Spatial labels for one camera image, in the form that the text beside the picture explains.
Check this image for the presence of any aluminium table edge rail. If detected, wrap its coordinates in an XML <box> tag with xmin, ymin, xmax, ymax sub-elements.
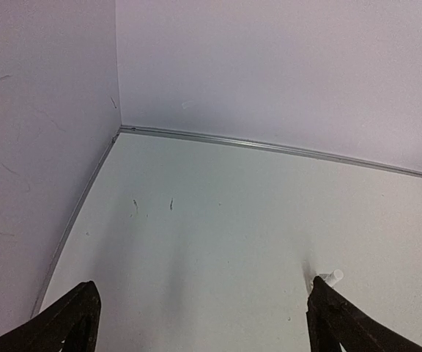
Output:
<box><xmin>30</xmin><ymin>125</ymin><xmax>422</xmax><ymax>318</ymax></box>

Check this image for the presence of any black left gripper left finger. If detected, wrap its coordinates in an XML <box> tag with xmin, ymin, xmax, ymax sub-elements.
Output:
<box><xmin>0</xmin><ymin>281</ymin><xmax>101</xmax><ymax>351</ymax></box>

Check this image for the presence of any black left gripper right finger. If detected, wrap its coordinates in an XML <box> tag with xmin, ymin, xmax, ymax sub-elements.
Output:
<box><xmin>306</xmin><ymin>276</ymin><xmax>422</xmax><ymax>351</ymax></box>

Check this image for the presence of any white nail polish cap brush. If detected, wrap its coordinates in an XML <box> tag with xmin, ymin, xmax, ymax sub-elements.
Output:
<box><xmin>319</xmin><ymin>269</ymin><xmax>344</xmax><ymax>287</ymax></box>

